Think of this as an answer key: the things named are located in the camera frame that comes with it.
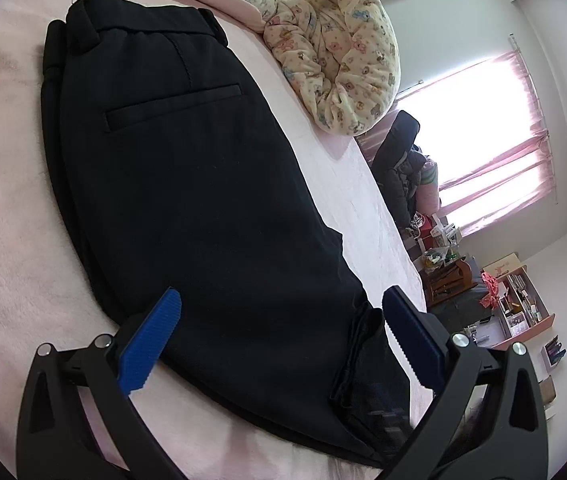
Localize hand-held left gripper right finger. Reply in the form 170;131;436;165
382;286;549;480

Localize red cloth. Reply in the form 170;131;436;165
481;271;507;311

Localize dark grey cabinet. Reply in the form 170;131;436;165
431;255;494;328

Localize pink cushion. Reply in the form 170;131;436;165
416;157;441;216

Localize wooden chair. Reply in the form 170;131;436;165
423;260;469;303

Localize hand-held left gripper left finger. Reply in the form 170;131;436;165
16;287;182;480

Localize pink fleece blanket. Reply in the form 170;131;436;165
0;0;434;480

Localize black pants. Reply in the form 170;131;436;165
40;0;414;468

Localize pink curtain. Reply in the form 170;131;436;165
398;50;561;236

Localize pink bookshelf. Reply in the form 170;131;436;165
483;252;557;351

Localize rolled bear print comforter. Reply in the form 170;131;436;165
263;0;402;137

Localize dark jacket pile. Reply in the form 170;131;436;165
371;110;429;233

